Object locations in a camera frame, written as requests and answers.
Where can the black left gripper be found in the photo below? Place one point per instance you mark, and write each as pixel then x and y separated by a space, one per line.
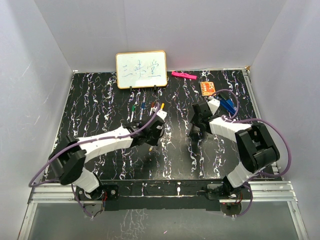
pixel 153 142

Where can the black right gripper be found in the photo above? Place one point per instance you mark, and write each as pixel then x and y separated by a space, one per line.
pixel 195 121

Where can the purple white pen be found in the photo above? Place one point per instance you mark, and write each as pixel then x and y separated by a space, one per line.
pixel 158 106

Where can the blue white pen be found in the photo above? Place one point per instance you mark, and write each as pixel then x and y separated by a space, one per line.
pixel 142 110

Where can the red white pen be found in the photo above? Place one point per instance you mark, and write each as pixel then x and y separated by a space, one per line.
pixel 151 110

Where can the green white pen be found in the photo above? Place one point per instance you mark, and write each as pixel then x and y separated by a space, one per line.
pixel 132 113

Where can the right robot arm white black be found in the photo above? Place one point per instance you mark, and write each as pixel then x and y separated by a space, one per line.
pixel 257 149

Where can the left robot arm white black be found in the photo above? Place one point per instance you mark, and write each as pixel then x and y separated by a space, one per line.
pixel 69 167

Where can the orange card box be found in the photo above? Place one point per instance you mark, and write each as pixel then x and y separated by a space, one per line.
pixel 207 88

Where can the blue stapler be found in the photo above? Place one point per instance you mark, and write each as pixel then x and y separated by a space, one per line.
pixel 227 103

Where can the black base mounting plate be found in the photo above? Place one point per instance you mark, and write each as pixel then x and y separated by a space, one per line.
pixel 117 195

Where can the yellow framed whiteboard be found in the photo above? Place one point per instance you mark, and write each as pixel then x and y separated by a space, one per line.
pixel 146 69

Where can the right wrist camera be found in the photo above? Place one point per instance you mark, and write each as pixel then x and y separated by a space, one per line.
pixel 213 104

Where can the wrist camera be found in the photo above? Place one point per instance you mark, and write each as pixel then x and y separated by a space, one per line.
pixel 213 104
pixel 162 114

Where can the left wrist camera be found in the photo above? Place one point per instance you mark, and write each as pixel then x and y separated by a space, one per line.
pixel 162 114

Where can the aluminium frame rail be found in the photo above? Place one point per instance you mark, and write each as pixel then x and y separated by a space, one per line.
pixel 259 191

